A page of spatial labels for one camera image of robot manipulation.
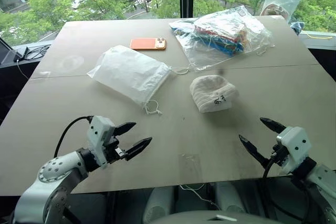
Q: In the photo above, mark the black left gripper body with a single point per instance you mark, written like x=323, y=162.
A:
x=115, y=153

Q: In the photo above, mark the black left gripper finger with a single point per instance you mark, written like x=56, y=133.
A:
x=125, y=128
x=139, y=147

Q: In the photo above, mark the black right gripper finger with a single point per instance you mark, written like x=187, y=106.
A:
x=273, y=125
x=253, y=148

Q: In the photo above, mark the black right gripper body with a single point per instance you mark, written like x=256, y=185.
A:
x=279, y=155

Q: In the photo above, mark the white knitted beanie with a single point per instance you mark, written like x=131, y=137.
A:
x=212, y=93

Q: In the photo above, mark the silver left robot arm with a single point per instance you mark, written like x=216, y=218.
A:
x=52, y=174

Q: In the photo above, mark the clear bag of colourful items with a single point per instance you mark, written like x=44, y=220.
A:
x=223, y=32

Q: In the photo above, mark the clear zip bag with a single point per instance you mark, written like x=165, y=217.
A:
x=284, y=5

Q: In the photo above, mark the grey rounded robot leg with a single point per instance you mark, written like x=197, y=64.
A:
x=229, y=197
x=157, y=203

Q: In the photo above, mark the grey robot torso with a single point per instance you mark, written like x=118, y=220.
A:
x=210, y=218

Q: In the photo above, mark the orange smartphone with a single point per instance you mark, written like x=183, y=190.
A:
x=144, y=44

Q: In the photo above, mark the blue cloth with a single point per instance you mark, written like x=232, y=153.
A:
x=297, y=27

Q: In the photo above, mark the black power adapter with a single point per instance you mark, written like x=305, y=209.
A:
x=21, y=53

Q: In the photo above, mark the dark laptop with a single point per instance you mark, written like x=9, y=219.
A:
x=5, y=52

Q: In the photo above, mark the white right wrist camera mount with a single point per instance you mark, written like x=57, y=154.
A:
x=295, y=142

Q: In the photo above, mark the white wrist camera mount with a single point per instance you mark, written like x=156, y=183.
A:
x=99, y=134
x=295, y=142

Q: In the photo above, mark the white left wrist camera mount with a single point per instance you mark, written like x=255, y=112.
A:
x=99, y=134

